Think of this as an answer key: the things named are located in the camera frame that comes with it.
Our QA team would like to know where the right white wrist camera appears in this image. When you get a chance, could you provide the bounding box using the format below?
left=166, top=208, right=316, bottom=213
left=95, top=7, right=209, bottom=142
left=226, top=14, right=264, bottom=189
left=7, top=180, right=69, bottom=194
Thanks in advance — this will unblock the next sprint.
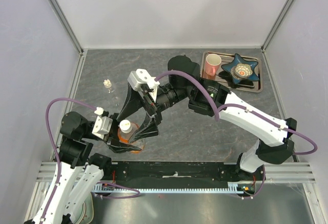
left=128, top=69, right=160, bottom=101

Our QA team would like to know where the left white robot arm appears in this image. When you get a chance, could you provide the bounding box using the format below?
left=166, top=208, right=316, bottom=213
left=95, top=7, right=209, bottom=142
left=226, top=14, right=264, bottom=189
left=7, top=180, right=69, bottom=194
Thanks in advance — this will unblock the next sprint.
left=27, top=108, right=140, bottom=223

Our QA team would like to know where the blue star-shaped dish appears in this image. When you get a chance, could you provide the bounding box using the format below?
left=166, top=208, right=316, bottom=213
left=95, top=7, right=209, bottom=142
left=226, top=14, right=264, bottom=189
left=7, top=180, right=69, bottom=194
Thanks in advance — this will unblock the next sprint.
left=221, top=53, right=260, bottom=85

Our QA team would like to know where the pink mug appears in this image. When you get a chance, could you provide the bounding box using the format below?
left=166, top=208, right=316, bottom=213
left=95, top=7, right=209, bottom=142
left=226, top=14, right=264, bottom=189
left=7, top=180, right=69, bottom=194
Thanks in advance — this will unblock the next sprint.
left=204, top=53, right=222, bottom=76

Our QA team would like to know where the cream bottle cap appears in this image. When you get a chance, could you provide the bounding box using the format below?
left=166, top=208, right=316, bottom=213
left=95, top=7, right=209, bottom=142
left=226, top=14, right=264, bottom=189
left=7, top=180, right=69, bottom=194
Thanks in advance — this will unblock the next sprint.
left=103, top=79, right=112, bottom=89

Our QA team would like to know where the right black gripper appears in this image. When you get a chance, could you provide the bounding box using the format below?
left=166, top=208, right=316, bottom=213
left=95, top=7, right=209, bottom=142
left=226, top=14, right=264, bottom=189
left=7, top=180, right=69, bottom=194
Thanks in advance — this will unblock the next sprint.
left=116, top=82, right=191, bottom=144

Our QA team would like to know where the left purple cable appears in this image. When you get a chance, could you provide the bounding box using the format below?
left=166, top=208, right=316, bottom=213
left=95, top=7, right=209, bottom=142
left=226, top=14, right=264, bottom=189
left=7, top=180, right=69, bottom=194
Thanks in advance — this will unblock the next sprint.
left=38, top=97, right=141, bottom=224

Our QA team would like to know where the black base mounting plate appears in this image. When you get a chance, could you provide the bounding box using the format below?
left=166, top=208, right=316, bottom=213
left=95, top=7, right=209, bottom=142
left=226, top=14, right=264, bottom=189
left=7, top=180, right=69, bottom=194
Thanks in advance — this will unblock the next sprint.
left=103, top=161, right=263, bottom=182

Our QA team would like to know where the orange drink bottle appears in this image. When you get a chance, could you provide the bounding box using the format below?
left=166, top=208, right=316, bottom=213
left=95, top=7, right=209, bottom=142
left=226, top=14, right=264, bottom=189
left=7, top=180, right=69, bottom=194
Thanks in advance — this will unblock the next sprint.
left=118, top=119, right=145, bottom=154

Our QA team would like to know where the clear bottle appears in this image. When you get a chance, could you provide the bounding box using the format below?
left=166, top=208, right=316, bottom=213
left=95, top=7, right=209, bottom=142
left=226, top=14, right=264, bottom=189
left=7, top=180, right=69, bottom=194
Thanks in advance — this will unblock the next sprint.
left=108, top=85, right=120, bottom=107

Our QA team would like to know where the white bottle cap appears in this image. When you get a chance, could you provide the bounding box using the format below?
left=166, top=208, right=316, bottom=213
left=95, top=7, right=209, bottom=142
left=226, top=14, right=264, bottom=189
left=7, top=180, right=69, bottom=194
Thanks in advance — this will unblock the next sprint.
left=119, top=119, right=132, bottom=134

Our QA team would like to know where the slotted cable duct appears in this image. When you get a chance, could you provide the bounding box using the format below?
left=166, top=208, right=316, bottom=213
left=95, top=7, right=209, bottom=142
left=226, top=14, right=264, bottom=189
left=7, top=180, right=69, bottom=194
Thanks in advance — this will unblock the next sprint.
left=92, top=182, right=256, bottom=194

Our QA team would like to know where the small patterned bowl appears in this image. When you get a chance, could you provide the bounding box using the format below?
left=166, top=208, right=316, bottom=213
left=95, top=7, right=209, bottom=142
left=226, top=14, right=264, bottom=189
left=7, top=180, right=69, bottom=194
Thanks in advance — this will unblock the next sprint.
left=232, top=63, right=253, bottom=79

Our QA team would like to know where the green ceramic plate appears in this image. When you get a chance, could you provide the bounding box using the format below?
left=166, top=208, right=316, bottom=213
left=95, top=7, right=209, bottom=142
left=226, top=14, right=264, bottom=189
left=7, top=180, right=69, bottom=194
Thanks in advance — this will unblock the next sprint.
left=75, top=193, right=94, bottom=224

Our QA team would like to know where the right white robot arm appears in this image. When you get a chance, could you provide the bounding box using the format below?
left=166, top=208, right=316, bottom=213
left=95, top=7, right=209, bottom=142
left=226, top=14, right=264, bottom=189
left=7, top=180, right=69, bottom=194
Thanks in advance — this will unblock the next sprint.
left=117, top=55, right=297, bottom=180

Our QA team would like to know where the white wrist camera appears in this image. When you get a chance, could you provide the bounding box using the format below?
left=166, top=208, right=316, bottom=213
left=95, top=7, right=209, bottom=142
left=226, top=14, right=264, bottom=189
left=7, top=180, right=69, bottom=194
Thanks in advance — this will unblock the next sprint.
left=92, top=107, right=112, bottom=140
left=128, top=69, right=160, bottom=101

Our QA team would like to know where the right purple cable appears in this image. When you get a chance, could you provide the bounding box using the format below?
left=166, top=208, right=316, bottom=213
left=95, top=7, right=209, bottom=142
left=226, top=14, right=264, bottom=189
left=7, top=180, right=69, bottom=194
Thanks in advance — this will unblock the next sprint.
left=155, top=70, right=318, bottom=156

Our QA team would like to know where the metal tray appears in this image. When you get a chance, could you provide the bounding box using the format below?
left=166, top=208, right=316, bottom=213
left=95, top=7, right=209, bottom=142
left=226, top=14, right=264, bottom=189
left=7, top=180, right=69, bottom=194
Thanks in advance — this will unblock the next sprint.
left=200, top=51, right=263, bottom=93

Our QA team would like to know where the purple cable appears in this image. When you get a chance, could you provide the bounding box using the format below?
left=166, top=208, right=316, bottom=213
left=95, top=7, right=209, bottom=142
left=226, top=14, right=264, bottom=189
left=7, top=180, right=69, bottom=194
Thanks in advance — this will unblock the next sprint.
left=155, top=70, right=318, bottom=156
left=38, top=97, right=141, bottom=224

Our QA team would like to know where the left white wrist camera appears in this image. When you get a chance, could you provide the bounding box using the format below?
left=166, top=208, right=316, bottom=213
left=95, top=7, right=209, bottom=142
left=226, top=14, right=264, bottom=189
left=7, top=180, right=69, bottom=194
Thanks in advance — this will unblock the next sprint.
left=92, top=107, right=112, bottom=140

